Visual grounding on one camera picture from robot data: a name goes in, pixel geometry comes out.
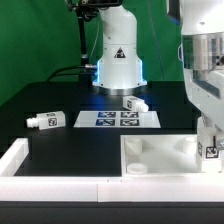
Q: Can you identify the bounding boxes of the white sheet with tags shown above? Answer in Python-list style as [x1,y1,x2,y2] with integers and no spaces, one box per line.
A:
[74,111,160,128]

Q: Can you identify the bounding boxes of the white U-shaped fence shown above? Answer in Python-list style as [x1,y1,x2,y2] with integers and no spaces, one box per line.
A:
[0,138,224,202]

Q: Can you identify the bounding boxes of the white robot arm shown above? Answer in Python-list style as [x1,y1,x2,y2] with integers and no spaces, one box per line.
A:
[93,0,224,150]

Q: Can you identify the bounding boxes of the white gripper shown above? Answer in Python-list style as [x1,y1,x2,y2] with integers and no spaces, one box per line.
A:
[184,69,224,150]

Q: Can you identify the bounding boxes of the black cables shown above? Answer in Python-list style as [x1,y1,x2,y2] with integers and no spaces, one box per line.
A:
[45,65,98,83]

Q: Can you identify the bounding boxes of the white square tabletop part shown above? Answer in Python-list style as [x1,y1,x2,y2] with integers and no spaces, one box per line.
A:
[121,134,224,176]

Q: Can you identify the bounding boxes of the black camera stand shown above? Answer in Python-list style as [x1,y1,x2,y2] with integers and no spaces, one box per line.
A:
[65,0,123,65]

